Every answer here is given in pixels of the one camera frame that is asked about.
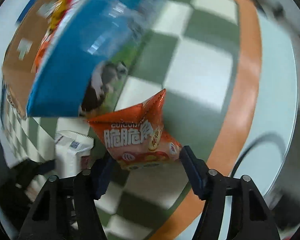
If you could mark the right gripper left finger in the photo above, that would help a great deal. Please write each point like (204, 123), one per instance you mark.
(65, 208)

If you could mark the white plastic packet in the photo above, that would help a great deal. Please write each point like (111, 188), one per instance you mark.
(72, 153)

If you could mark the blue snack packet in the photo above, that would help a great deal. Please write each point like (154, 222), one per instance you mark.
(89, 36)

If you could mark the cardboard box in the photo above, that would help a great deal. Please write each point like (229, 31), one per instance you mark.
(21, 52)

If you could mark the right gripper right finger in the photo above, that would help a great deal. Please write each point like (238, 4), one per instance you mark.
(250, 217)

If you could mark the green checkered table mat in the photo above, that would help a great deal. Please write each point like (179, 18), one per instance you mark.
(207, 55)

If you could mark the orange panda triangle snack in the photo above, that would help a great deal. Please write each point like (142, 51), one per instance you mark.
(135, 136)

